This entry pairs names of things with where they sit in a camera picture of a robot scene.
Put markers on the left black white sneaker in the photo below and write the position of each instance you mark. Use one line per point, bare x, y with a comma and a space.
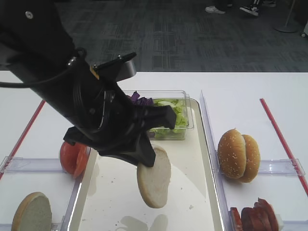
213, 9

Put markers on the purple cabbage pieces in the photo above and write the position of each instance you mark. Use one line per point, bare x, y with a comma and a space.
138, 100

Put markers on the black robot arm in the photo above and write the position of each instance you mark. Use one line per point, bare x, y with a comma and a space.
36, 48

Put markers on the red strip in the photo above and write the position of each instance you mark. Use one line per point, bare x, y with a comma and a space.
288, 151
24, 130

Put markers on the metal stand base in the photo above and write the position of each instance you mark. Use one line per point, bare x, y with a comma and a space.
286, 27

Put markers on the white cheese block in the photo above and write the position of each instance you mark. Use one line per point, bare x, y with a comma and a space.
280, 222

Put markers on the clear plastic salad box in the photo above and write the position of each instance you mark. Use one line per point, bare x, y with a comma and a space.
162, 94

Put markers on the dark red meat patties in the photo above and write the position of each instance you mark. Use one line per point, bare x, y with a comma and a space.
260, 217

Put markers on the thin red tomato slice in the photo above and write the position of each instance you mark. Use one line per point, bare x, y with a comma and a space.
236, 219

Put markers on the left tomato slice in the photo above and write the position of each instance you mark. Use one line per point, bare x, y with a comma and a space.
68, 157

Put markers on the left red strip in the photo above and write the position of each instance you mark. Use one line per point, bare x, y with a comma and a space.
24, 130

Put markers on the clear holder upper right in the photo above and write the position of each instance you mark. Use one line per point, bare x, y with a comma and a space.
282, 167

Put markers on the right red strip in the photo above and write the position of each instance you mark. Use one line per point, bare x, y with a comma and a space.
288, 151

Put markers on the middle black white sneaker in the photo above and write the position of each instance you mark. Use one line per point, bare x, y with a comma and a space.
252, 10

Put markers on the bun half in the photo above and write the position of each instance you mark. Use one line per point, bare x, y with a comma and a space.
33, 214
153, 182

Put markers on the right tomato slice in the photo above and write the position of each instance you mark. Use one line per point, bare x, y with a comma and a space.
81, 162

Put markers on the green lettuce pieces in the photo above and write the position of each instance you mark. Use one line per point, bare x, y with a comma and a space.
178, 133

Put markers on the clear holder lower right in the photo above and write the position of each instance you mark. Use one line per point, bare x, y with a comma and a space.
295, 226

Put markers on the left sesame bun top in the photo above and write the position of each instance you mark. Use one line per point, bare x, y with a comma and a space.
232, 154

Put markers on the right sesame bun top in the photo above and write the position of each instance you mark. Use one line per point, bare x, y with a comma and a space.
252, 159

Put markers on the sesame bun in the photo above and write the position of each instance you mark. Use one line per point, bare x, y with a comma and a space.
252, 159
232, 154

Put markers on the right clear long rail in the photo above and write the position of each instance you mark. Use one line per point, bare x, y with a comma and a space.
224, 213

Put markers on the metal baking tray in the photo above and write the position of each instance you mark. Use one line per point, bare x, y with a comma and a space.
109, 199

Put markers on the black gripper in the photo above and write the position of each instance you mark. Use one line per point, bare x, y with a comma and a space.
106, 120

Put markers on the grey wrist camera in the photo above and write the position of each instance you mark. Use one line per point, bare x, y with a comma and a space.
116, 70

